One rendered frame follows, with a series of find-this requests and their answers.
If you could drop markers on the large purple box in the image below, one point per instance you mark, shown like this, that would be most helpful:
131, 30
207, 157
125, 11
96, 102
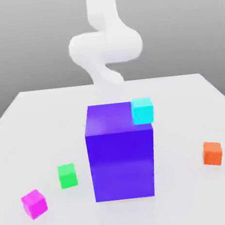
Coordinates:
121, 162

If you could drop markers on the small magenta cube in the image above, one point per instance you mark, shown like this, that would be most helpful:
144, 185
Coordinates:
34, 205

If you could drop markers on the small cyan cube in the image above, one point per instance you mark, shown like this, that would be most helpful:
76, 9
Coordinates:
142, 112

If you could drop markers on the small green cube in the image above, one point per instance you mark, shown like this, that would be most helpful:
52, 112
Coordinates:
68, 176

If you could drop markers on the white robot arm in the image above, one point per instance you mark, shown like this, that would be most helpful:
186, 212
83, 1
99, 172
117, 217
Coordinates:
105, 46

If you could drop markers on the small orange cube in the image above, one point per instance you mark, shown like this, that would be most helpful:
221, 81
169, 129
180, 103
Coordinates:
212, 154

